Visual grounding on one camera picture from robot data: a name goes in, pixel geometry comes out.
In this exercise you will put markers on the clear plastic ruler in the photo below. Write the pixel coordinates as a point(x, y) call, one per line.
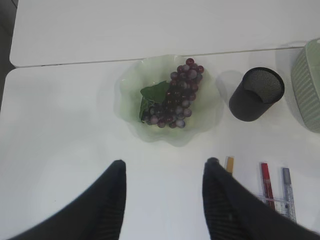
point(280, 205)

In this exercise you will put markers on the green woven plastic basket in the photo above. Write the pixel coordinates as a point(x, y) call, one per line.
point(305, 79)

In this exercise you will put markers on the red glitter pen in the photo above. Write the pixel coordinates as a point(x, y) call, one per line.
point(267, 186)

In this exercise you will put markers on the black mesh pen cup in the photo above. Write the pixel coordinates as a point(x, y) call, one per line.
point(259, 89)

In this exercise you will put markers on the silver glitter pen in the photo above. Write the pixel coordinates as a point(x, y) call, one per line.
point(288, 194)

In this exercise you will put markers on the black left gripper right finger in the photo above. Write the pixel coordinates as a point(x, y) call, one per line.
point(233, 213)

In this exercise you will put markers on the gold glitter pen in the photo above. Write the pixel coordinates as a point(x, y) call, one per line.
point(229, 164)

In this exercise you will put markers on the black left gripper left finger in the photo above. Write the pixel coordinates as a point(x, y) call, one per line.
point(97, 214)

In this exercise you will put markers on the green wavy plastic plate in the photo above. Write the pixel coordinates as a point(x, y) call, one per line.
point(207, 107)

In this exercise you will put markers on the purple artificial grape bunch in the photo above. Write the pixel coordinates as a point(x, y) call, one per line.
point(167, 104)

